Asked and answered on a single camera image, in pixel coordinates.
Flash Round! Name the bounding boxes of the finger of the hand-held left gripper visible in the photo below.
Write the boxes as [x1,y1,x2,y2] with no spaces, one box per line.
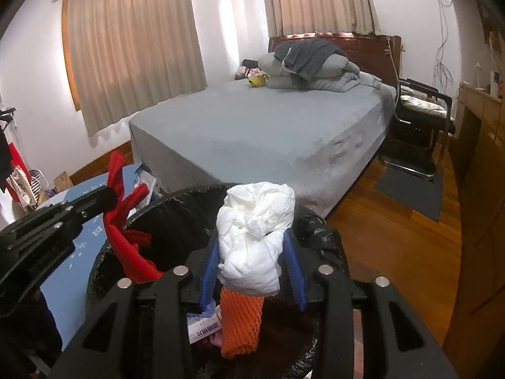
[65,186,118,230]

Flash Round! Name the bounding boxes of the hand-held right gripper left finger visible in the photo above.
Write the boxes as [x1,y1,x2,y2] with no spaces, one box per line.
[54,240,222,379]

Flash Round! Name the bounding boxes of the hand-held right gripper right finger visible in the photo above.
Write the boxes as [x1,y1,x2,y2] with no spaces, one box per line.
[282,231,459,379]

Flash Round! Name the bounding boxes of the red plastic bag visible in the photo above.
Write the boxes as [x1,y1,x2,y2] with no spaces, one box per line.
[103,151,163,284]

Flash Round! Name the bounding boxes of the white printed box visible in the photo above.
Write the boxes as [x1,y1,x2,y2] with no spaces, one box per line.
[187,311,224,346]

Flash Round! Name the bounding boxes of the large white paper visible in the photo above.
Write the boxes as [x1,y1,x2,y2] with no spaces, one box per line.
[216,182,296,298]

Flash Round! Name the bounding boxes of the large orange foam net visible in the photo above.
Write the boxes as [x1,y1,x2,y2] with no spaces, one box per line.
[220,285,266,358]

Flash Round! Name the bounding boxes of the black-lined trash bin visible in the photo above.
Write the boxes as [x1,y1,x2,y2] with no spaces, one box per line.
[84,183,353,379]

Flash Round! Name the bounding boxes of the person's left forearm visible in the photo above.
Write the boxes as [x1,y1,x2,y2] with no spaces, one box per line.
[0,287,64,379]

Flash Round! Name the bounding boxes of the brown paper bag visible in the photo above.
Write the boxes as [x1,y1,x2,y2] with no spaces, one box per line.
[54,171,74,192]

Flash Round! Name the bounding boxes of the blue patterned tablecloth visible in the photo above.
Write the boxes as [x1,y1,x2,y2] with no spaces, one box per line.
[37,161,158,342]

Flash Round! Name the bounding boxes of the striped tote bag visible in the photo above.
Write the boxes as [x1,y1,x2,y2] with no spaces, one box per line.
[24,169,47,206]

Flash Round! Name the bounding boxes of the white printed tote bag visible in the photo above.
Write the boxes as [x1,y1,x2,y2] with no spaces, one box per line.
[7,168,33,207]

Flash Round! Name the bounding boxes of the red garment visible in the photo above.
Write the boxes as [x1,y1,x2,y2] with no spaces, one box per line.
[8,141,26,175]

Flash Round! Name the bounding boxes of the black coat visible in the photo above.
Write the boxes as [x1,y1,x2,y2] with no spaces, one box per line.
[0,125,17,192]

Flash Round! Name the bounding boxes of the grey floor mat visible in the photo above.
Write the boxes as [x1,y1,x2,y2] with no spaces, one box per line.
[374,165,445,222]

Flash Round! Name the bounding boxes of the grey sheeted bed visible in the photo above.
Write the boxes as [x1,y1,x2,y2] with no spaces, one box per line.
[129,72,397,219]

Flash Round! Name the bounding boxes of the wide beige curtain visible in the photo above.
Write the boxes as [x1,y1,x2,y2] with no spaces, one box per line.
[65,0,208,137]

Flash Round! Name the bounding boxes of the black metal chair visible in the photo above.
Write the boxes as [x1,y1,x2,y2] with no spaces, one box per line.
[378,78,457,183]

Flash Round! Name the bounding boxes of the wooden cabinet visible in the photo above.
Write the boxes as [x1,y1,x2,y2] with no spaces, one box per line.
[443,81,505,364]

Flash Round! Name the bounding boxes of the folded grey duvet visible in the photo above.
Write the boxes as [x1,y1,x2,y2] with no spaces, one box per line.
[258,45,383,94]

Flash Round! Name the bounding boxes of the chair cushion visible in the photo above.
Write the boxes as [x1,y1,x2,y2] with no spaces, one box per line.
[398,94,449,118]

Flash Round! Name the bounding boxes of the grey-blue garment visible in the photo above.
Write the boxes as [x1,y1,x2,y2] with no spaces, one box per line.
[274,39,348,82]

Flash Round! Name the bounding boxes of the wooden headboard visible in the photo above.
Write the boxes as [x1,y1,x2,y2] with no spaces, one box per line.
[268,32,403,88]

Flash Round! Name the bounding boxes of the wooden window frame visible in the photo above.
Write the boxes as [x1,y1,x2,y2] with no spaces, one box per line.
[61,0,82,112]

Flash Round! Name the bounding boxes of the hanging white cables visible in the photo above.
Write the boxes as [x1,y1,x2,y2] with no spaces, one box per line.
[424,0,455,88]

